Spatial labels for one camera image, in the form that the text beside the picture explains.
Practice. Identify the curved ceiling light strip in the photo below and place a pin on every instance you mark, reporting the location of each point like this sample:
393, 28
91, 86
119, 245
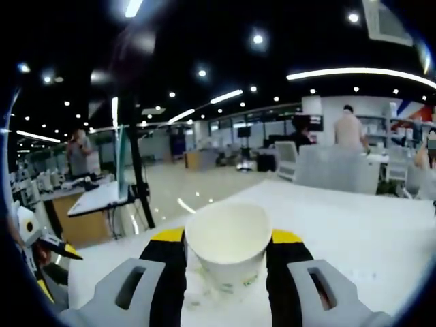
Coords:
357, 71

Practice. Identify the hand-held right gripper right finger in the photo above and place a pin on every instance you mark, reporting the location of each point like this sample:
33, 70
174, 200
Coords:
282, 293

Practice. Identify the ceiling air conditioner unit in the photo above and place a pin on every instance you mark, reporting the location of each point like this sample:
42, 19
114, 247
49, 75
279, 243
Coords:
388, 24

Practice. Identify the white office chair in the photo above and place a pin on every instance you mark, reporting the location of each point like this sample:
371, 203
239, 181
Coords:
286, 156
398, 163

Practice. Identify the white storage shelves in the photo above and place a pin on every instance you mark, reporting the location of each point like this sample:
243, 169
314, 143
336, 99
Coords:
378, 129

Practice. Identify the white table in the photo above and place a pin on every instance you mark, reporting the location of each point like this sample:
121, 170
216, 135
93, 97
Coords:
340, 231

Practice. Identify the brown cardboard box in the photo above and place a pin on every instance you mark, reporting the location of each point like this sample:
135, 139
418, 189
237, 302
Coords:
192, 160

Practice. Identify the grey plastic chair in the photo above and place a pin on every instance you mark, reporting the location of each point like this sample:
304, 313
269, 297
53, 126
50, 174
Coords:
334, 170

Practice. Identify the black monitor on stand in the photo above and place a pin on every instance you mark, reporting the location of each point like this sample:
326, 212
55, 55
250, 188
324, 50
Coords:
244, 132

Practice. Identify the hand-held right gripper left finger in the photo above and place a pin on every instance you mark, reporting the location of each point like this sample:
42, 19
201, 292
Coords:
163, 289

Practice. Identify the open laptop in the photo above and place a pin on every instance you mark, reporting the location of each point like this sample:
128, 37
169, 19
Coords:
98, 197

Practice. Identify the black cabinet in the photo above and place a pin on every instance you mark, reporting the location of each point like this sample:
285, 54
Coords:
265, 163

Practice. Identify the wooden side desk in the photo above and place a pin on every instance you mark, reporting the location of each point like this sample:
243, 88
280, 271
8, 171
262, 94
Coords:
81, 228

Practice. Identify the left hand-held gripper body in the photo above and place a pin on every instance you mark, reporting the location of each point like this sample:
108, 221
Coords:
29, 221

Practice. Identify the dark wall monitor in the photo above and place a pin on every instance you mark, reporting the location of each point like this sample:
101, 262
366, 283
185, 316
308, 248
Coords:
308, 122

